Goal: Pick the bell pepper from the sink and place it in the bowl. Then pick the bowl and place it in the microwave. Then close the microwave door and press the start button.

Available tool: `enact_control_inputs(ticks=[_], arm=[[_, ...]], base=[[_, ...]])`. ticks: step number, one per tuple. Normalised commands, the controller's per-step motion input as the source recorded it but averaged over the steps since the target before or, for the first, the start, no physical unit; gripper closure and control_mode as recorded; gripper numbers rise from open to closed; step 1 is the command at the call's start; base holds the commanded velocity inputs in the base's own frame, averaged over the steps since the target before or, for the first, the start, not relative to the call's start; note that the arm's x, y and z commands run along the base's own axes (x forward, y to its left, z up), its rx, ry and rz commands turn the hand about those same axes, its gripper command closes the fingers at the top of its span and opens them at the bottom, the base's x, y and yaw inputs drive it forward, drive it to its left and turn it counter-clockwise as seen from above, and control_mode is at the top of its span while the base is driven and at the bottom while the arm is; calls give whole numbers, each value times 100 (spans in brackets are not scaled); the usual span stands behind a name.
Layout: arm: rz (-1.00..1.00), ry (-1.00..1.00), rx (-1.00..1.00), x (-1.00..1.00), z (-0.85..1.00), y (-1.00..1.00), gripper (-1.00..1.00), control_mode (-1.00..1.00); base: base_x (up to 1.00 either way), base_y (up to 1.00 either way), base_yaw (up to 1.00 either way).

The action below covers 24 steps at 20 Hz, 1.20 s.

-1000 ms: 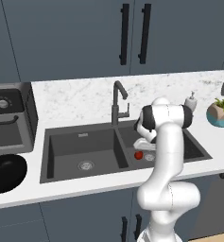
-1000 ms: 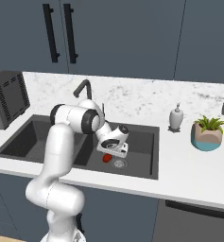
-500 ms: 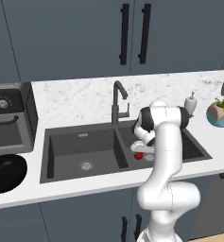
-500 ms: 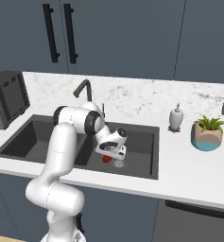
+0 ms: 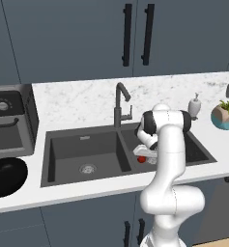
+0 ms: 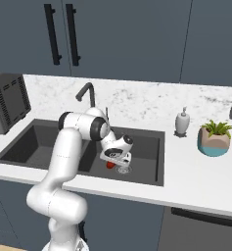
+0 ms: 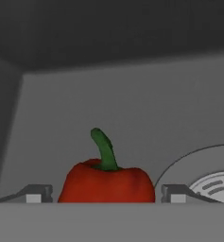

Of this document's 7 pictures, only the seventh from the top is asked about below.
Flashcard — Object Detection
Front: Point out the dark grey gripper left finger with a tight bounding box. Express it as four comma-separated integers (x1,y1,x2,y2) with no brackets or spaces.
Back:
0,183,54,204

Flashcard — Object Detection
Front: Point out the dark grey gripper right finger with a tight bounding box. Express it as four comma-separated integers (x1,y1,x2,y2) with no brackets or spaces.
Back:
161,183,223,204

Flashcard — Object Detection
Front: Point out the red bell pepper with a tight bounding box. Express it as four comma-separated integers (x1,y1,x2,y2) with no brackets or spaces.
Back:
57,127,157,204

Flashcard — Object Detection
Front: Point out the grey metal sink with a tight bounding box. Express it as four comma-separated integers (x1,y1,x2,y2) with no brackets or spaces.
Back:
0,0,224,204

